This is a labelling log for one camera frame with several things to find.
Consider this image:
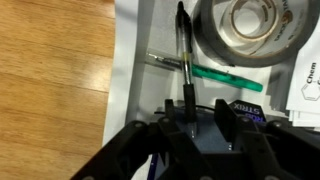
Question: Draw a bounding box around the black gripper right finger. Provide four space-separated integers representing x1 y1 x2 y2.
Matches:
214 99 320 180

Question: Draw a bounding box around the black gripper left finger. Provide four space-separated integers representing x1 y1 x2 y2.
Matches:
71 99 214 180

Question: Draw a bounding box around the black clear ballpoint pen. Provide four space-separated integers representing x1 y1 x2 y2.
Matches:
175 1 197 138

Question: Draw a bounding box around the green ballpoint pen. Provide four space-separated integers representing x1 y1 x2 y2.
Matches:
145 52 263 92

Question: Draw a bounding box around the white open drawer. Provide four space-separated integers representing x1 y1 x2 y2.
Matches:
101 0 320 180

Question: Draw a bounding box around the dark blue notebook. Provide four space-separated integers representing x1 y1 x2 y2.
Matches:
146 99 268 180

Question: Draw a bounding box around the white chemistry paper stack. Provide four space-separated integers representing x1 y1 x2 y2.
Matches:
268 18 320 128

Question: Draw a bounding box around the grey duct tape roll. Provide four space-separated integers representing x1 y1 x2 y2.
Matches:
193 0 320 67

